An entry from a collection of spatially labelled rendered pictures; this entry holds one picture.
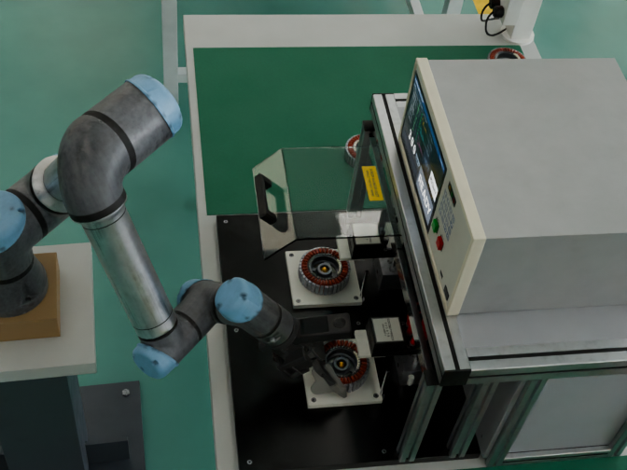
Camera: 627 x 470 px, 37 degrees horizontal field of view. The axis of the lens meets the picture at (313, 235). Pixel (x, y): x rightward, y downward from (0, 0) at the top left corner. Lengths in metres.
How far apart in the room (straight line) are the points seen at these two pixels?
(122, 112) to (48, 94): 2.15
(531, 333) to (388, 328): 0.31
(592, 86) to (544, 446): 0.69
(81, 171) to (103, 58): 2.33
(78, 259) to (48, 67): 1.73
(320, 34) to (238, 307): 1.25
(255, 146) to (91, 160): 0.94
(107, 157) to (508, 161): 0.65
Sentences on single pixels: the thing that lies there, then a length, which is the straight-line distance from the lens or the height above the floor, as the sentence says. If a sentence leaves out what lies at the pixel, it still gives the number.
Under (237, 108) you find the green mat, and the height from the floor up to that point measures 0.75.
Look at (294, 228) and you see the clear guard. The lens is 1.76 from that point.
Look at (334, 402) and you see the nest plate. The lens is 1.88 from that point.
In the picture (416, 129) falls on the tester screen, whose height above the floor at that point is 1.22.
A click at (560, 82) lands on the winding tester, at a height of 1.32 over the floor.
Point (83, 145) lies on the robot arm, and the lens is 1.47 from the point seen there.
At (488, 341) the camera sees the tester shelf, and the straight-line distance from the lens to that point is 1.61.
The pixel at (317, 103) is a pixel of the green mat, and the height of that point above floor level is 0.75.
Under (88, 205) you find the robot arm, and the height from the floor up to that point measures 1.29.
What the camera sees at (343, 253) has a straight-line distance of 1.97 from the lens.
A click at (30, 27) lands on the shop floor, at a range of 3.96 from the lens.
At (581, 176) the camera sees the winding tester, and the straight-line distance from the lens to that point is 1.62.
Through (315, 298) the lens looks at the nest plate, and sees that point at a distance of 2.01.
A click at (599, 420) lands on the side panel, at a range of 1.87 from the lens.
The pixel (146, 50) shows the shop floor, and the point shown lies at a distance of 3.81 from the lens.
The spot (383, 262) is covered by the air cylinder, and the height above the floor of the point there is 0.82.
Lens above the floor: 2.39
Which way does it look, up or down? 49 degrees down
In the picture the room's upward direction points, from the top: 9 degrees clockwise
